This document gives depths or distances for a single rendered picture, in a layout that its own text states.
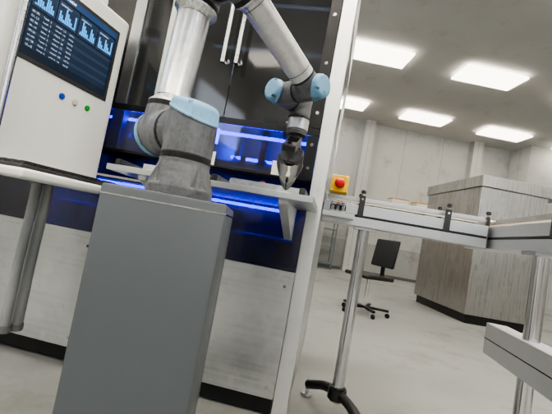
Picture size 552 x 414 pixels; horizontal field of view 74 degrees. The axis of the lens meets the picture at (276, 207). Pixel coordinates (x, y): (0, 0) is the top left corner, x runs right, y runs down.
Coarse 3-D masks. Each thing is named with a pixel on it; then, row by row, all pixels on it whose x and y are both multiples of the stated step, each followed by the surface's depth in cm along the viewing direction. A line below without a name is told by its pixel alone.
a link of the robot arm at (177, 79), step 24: (192, 0) 93; (216, 0) 95; (192, 24) 94; (168, 48) 95; (192, 48) 94; (168, 72) 93; (192, 72) 95; (168, 96) 91; (144, 120) 91; (144, 144) 92
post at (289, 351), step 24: (336, 48) 155; (336, 72) 154; (336, 96) 153; (336, 120) 152; (312, 192) 151; (312, 216) 150; (312, 240) 149; (288, 312) 148; (288, 336) 147; (288, 360) 146; (288, 384) 145
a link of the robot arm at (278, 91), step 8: (272, 80) 119; (280, 80) 118; (272, 88) 118; (280, 88) 117; (288, 88) 115; (272, 96) 118; (280, 96) 118; (288, 96) 116; (280, 104) 122; (288, 104) 121; (296, 104) 124
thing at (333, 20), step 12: (336, 0) 158; (336, 12) 157; (336, 24) 157; (336, 36) 156; (324, 48) 156; (324, 60) 156; (324, 72) 156; (312, 120) 154; (312, 144) 153; (312, 156) 153; (312, 168) 152
